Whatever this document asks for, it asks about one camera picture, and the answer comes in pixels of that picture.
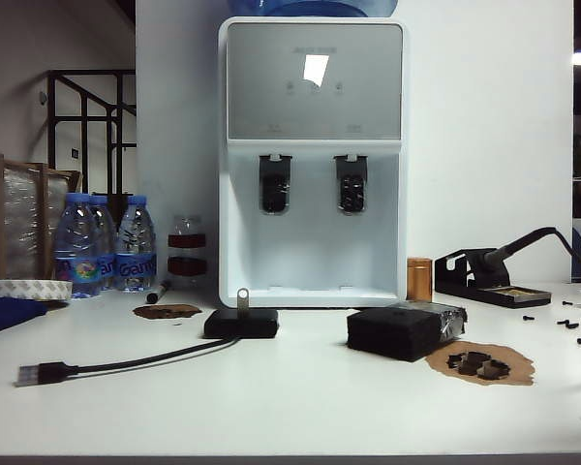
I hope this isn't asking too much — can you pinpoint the black sponge block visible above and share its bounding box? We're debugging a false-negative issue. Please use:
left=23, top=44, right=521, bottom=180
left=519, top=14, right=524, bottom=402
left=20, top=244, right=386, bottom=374
left=346, top=300, right=469, bottom=363

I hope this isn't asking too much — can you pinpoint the black USB hub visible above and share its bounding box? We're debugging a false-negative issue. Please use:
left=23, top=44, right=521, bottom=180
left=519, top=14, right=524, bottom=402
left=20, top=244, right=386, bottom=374
left=202, top=309, right=280, bottom=339

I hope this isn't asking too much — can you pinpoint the white AUX water dispenser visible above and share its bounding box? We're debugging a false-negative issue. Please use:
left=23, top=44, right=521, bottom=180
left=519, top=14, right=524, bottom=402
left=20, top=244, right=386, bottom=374
left=217, top=16, right=411, bottom=310

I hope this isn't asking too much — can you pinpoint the glass jar with red bands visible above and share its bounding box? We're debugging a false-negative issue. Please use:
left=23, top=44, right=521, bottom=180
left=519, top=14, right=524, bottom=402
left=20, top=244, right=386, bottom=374
left=166, top=212, right=208, bottom=287

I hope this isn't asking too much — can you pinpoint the copper coloured cylinder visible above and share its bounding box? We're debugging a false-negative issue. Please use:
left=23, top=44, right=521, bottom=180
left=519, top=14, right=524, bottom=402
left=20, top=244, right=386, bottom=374
left=406, top=256, right=435, bottom=302

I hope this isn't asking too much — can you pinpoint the black marker pen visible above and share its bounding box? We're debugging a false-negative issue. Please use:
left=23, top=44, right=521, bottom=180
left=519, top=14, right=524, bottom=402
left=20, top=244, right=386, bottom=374
left=144, top=279, right=171, bottom=305

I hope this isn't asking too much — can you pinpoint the right plastic water bottle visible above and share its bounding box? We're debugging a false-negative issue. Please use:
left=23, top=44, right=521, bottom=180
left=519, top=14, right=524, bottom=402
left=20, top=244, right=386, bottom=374
left=113, top=194, right=157, bottom=292

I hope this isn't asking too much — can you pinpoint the clear plastic water bottle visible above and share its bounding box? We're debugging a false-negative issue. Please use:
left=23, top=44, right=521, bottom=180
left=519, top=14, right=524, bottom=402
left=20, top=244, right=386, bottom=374
left=89, top=194, right=120, bottom=292

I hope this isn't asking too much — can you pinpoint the left plastic water bottle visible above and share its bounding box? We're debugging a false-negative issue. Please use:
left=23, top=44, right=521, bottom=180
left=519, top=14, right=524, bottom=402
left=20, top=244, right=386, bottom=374
left=52, top=191, right=102, bottom=299

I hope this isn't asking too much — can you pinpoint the grey black soldering iron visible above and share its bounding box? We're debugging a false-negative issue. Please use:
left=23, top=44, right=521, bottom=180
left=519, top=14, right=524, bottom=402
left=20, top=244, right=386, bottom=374
left=478, top=225, right=575, bottom=272

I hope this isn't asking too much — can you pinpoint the black soldering iron stand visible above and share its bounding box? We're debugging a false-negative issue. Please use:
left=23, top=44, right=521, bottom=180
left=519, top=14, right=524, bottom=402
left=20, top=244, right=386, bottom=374
left=434, top=247, right=553, bottom=309

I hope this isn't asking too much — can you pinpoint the black metal stair railing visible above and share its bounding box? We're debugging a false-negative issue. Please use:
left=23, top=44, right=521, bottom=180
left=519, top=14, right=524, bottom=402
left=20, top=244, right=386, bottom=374
left=46, top=69, right=138, bottom=198

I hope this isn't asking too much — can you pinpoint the wooden crate with bubble wrap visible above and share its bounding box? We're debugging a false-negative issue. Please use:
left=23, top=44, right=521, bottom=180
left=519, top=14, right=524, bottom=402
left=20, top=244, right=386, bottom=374
left=0, top=150, right=83, bottom=282

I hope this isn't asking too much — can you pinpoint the white double-sided tape roll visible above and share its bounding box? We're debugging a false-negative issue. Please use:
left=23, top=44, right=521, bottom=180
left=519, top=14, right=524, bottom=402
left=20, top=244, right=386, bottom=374
left=0, top=278, right=73, bottom=301

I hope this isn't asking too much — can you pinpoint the blue cloth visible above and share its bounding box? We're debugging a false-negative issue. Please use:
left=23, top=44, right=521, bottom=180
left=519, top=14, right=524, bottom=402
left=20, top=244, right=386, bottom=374
left=0, top=297, right=48, bottom=339

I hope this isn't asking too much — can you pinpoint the black soldering iron cable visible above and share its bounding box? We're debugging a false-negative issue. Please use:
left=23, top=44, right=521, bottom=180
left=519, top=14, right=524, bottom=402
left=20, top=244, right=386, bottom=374
left=556, top=226, right=581, bottom=266

